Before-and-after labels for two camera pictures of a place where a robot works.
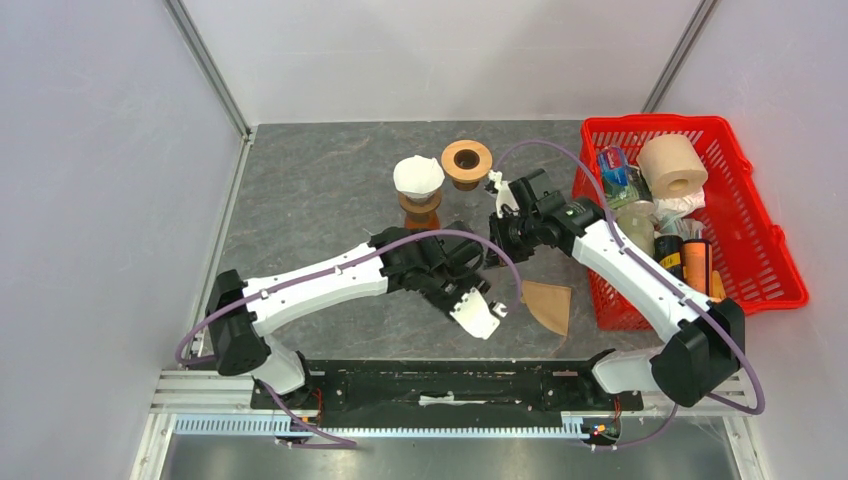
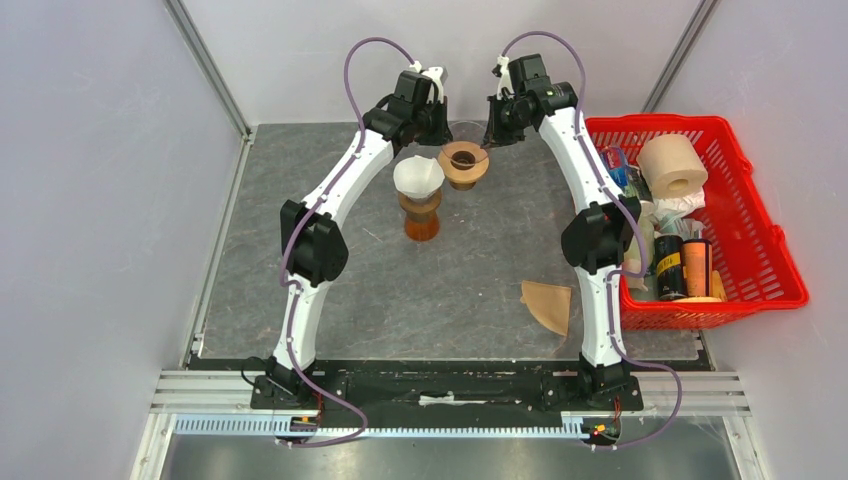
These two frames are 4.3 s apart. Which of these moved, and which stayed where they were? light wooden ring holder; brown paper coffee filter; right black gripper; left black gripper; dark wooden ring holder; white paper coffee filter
Moved: right black gripper; left black gripper
Stayed: white paper coffee filter; light wooden ring holder; brown paper coffee filter; dark wooden ring holder
